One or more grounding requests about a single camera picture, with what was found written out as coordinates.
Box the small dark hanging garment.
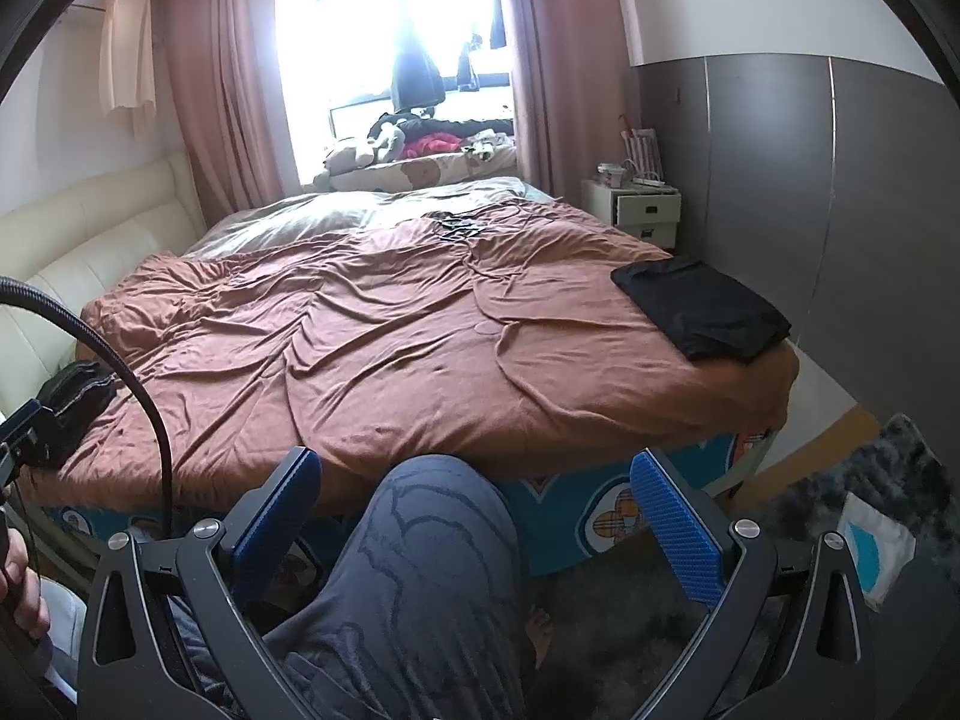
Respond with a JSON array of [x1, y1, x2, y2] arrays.
[[454, 30, 481, 89]]

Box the brown blanket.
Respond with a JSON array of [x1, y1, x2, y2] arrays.
[[56, 199, 800, 500]]

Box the pink curtain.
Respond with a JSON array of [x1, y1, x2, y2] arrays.
[[491, 0, 642, 200], [161, 0, 290, 230]]

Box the dark clothes heap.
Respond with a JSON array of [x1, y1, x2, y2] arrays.
[[375, 111, 515, 137]]

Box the black pants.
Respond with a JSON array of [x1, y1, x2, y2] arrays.
[[610, 256, 793, 362]]

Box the pink and white stick holder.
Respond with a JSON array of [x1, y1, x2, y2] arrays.
[[619, 116, 665, 181]]

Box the white and blue packet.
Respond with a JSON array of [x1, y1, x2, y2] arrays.
[[836, 495, 920, 612]]

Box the grey wardrobe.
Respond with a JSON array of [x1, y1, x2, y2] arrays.
[[634, 52, 960, 421]]

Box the grey and white plush toy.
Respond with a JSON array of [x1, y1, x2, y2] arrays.
[[367, 116, 410, 158]]

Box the cream padded headboard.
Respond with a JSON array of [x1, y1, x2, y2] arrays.
[[0, 150, 207, 413]]

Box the long dark hanging garment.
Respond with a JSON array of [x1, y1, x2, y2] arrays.
[[390, 0, 443, 111]]

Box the person's right leg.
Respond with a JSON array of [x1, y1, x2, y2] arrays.
[[169, 454, 560, 720]]

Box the black cables on bed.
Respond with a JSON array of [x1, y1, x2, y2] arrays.
[[420, 210, 485, 241]]

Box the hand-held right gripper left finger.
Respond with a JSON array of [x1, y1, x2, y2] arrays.
[[75, 446, 325, 720]]

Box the teal printed bed sheet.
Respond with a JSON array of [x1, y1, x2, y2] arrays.
[[41, 420, 781, 578]]

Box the beige pillow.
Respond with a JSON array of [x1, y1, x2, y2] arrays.
[[184, 176, 526, 256]]

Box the pile of dark folded clothes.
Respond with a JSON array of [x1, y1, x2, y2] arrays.
[[36, 360, 117, 466]]

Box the bright window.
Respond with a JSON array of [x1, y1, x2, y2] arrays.
[[274, 0, 515, 188]]

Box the short cream curtain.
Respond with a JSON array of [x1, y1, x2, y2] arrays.
[[97, 0, 158, 136]]

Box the dark grey shaggy rug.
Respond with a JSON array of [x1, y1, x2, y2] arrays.
[[517, 412, 960, 720]]

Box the red cloth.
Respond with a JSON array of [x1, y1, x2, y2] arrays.
[[405, 131, 462, 160]]

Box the beige printed windowsill cushion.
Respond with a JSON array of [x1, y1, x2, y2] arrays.
[[322, 150, 518, 192]]

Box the white nightstand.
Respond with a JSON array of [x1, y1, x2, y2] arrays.
[[581, 176, 683, 248]]

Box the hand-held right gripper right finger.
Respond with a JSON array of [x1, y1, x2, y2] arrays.
[[628, 448, 882, 720]]

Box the person's left hand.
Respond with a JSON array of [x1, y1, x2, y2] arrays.
[[0, 532, 53, 642]]

